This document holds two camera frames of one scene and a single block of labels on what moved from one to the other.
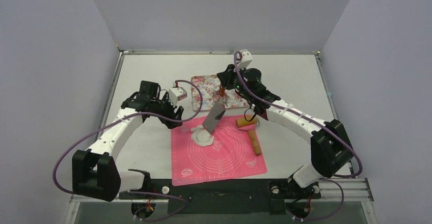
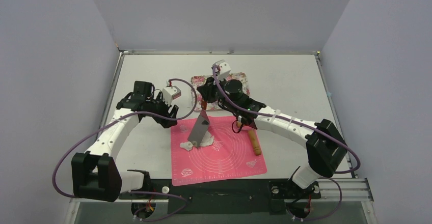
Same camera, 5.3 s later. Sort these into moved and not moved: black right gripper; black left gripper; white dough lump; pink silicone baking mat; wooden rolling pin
Moved: black right gripper; white dough lump
Not moved: pink silicone baking mat; black left gripper; wooden rolling pin
